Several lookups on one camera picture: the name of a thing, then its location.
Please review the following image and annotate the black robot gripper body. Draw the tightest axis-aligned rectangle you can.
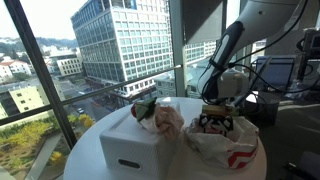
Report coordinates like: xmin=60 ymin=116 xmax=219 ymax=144
xmin=203 ymin=113 xmax=231 ymax=127

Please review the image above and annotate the red green strawberry plush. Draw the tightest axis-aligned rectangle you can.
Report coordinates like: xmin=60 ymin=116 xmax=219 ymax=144
xmin=130 ymin=96 xmax=158 ymax=123

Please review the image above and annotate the white red plastic bag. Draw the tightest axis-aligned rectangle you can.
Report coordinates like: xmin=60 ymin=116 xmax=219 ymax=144
xmin=183 ymin=114 xmax=261 ymax=171

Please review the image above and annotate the blue computer screen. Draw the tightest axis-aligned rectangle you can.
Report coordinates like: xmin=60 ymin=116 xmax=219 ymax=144
xmin=250 ymin=55 xmax=297 ymax=93

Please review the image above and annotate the metal window railing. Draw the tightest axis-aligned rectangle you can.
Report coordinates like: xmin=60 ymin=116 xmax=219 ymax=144
xmin=0 ymin=64 xmax=183 ymax=127

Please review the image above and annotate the grey electronic device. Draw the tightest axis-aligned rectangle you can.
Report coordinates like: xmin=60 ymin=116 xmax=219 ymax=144
xmin=297 ymin=28 xmax=320 ymax=62

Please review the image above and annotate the dark window mullion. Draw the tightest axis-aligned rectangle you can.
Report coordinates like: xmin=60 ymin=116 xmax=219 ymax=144
xmin=3 ymin=0 xmax=78 ymax=150

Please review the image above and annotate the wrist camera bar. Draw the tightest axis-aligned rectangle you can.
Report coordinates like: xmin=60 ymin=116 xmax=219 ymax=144
xmin=201 ymin=104 xmax=241 ymax=118

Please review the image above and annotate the light grey window post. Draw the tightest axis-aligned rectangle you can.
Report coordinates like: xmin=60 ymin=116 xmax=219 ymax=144
xmin=167 ymin=0 xmax=188 ymax=98

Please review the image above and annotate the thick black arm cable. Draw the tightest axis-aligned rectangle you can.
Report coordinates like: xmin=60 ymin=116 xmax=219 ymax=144
xmin=229 ymin=0 xmax=310 ymax=66

